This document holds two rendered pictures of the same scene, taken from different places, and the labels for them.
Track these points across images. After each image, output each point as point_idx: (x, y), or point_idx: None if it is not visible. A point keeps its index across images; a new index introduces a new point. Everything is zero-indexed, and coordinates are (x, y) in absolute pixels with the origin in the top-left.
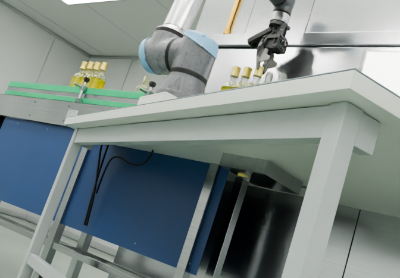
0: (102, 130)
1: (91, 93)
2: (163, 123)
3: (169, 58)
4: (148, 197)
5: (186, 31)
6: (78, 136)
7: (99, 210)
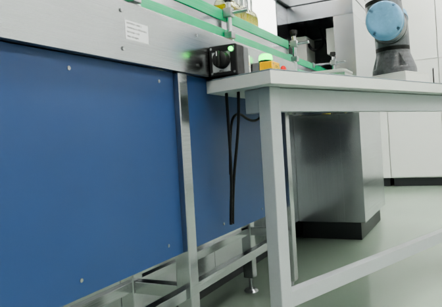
0: (344, 96)
1: None
2: (420, 96)
3: (404, 34)
4: (256, 154)
5: (405, 10)
6: (289, 100)
7: (225, 196)
